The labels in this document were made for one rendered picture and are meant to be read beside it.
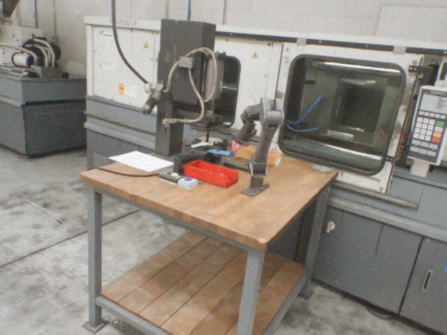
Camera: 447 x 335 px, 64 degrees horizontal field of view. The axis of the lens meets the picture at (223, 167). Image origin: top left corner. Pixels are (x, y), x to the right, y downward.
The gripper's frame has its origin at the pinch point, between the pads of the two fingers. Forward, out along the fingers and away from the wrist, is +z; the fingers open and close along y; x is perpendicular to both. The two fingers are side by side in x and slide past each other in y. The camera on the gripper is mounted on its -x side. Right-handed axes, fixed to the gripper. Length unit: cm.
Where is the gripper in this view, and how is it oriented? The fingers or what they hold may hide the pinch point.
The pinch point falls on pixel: (233, 151)
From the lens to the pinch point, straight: 194.2
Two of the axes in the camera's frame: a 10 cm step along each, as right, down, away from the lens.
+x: -5.0, 2.0, -8.4
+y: -7.3, -6.2, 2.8
